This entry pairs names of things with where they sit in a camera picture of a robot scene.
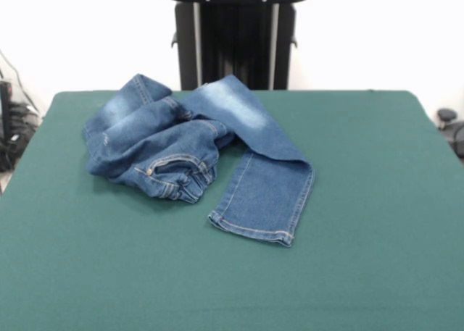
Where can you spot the blue denim jeans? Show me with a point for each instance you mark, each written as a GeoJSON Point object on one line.
{"type": "Point", "coordinates": [163, 139]}

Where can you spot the dark green table cloth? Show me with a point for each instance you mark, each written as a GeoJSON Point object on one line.
{"type": "Point", "coordinates": [344, 237]}

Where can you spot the grey chair base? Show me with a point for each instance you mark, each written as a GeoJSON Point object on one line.
{"type": "Point", "coordinates": [21, 115]}
{"type": "Point", "coordinates": [449, 128]}

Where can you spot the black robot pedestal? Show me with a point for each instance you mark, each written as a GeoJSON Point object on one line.
{"type": "Point", "coordinates": [235, 37]}

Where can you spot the black upright frame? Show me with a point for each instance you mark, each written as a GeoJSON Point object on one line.
{"type": "Point", "coordinates": [5, 110]}

